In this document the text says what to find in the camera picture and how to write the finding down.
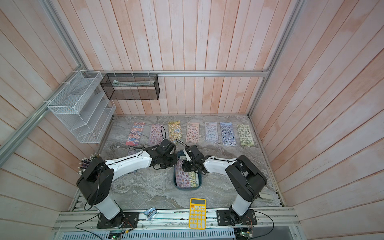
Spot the blue penguin sticker sheet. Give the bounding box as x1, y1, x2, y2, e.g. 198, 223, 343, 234
220, 123, 237, 146

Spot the translucent bubble sticker sheet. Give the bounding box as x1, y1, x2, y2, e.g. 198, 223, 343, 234
205, 122, 219, 143

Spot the aluminium front rail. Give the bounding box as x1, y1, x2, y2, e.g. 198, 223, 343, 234
52, 207, 301, 232

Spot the yellow green sticker sheet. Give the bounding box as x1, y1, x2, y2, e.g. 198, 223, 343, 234
168, 121, 182, 143

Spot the blue stapler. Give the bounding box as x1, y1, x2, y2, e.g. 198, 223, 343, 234
144, 207, 158, 221

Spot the pencil holder with pencils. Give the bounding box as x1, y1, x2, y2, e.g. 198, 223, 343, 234
78, 153, 100, 175

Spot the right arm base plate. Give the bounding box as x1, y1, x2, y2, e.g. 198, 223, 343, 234
216, 209, 257, 227

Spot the teal storage tray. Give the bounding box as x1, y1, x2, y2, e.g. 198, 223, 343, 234
174, 151, 203, 191

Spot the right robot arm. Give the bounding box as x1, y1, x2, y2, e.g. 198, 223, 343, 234
182, 145, 268, 227

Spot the pink character sticker sheet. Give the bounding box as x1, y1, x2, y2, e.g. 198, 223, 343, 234
175, 156, 199, 189

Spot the black mesh basket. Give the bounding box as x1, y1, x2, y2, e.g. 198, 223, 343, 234
101, 73, 160, 101

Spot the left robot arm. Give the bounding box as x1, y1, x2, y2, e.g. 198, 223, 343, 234
77, 139, 178, 229

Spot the cat sticker sheet pink blue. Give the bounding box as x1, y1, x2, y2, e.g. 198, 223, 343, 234
126, 123, 145, 146

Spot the yellow calculator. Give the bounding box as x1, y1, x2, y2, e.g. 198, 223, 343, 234
189, 198, 207, 230

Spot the aluminium wall rail left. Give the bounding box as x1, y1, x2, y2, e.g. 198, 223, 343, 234
1, 66, 85, 167

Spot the purple cartoon sticker sheet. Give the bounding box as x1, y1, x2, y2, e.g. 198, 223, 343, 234
128, 146, 145, 156

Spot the green circuit board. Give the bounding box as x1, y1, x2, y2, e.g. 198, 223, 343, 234
234, 229, 253, 240

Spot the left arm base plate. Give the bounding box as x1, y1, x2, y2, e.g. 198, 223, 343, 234
97, 212, 140, 229

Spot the white vented cable duct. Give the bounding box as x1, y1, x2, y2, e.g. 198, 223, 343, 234
59, 228, 236, 240

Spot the white wire mesh shelf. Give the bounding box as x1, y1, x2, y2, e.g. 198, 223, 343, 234
48, 71, 116, 144

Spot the bottom sticker sheet in tray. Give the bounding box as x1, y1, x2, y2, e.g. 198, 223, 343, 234
186, 123, 200, 144

